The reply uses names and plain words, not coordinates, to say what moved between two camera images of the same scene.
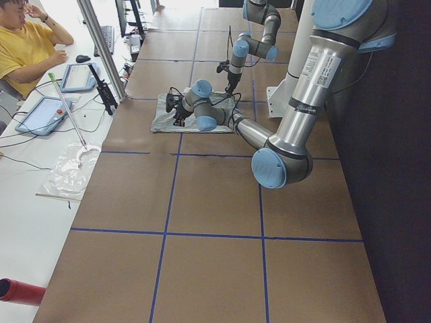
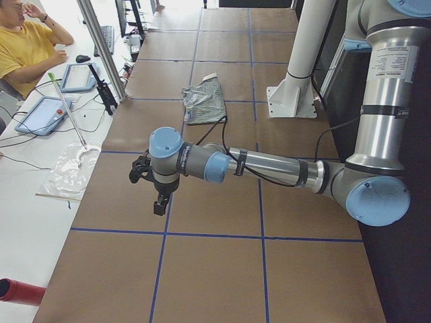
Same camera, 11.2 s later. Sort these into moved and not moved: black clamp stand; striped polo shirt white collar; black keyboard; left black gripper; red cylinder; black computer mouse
Moved: striped polo shirt white collar; left black gripper
Not moved: red cylinder; black computer mouse; black clamp stand; black keyboard
